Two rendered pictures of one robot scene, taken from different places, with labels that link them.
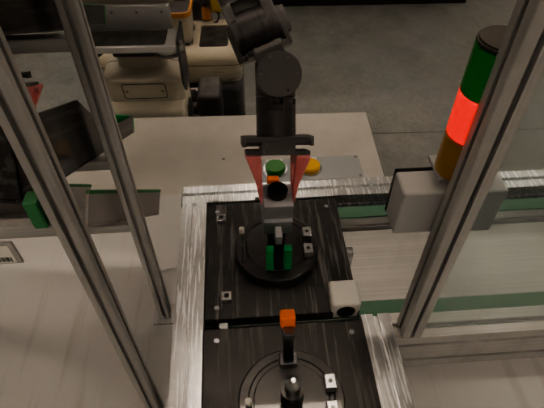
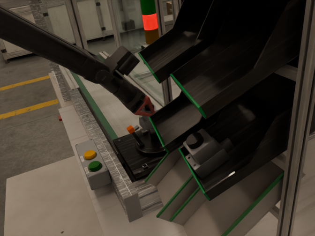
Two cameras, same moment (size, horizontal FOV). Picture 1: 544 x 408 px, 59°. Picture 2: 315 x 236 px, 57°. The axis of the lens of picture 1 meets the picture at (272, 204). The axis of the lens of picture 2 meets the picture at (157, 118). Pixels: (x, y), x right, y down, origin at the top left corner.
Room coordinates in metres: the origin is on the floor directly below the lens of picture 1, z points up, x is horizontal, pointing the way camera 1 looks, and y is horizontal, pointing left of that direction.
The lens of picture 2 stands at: (0.71, 0.78, 1.56)
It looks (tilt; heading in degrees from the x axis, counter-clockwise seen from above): 31 degrees down; 253
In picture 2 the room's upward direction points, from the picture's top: 8 degrees counter-clockwise
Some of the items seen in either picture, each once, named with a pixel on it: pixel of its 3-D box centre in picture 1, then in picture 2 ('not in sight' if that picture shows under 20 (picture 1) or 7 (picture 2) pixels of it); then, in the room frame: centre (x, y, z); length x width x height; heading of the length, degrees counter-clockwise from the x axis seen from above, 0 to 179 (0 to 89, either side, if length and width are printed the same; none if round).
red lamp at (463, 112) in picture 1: (478, 113); (150, 20); (0.40, -0.21, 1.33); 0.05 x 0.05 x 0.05
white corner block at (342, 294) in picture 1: (343, 299); not in sight; (0.41, -0.11, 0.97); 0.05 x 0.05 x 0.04; 4
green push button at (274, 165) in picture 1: (275, 169); (94, 166); (0.71, -0.01, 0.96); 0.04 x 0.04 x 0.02
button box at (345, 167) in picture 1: (308, 178); (92, 162); (0.72, -0.08, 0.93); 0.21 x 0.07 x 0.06; 94
